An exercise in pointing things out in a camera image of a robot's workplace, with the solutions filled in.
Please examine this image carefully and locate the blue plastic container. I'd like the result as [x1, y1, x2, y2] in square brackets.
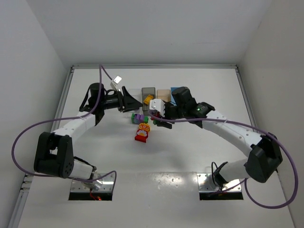
[171, 87, 180, 106]

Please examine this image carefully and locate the yellow lego brick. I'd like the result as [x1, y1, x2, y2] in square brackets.
[143, 95, 154, 105]

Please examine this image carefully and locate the yellow butterfly lego piece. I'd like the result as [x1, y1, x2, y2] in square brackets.
[138, 123, 151, 132]

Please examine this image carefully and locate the red flower lego piece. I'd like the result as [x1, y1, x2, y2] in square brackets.
[134, 129, 149, 143]

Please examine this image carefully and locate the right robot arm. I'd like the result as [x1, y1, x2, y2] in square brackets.
[149, 86, 283, 188]

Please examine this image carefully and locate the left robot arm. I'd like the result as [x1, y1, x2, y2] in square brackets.
[34, 83, 142, 181]

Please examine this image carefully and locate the clear plastic container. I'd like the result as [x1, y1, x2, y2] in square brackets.
[128, 89, 142, 113]

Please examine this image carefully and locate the purple curved lego piece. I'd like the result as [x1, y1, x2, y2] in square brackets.
[134, 114, 144, 124]

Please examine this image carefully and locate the tan plastic container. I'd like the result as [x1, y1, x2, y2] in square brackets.
[156, 89, 171, 102]

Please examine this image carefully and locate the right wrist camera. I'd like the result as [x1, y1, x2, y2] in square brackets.
[148, 99, 166, 117]

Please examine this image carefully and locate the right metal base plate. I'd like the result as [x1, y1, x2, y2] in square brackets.
[197, 173, 242, 193]

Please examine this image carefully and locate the metal base plate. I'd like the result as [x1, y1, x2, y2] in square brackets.
[70, 173, 115, 193]
[197, 173, 242, 193]

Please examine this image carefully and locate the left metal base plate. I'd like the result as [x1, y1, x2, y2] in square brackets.
[70, 173, 115, 193]

